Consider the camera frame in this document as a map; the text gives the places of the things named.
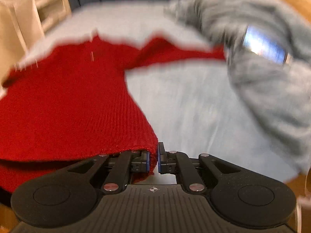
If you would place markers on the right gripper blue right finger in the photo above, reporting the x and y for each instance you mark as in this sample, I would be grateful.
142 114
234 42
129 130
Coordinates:
179 164

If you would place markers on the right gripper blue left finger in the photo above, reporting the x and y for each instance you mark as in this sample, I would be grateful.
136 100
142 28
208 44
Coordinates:
121 167

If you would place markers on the red knit sweater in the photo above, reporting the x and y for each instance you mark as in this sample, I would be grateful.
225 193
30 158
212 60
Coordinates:
74 104

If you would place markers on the light blue bed sheet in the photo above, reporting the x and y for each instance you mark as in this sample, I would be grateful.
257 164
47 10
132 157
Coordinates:
190 104

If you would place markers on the grey blue duvet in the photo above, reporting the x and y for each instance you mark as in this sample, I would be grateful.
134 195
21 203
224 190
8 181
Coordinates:
278 95

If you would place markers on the smartphone with lit screen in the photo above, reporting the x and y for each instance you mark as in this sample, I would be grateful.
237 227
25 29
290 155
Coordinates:
260 43

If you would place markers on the white standing fan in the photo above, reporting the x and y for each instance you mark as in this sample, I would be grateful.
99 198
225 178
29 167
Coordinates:
20 28

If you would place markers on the white bookshelf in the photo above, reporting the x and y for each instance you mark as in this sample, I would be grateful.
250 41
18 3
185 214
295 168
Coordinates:
52 12

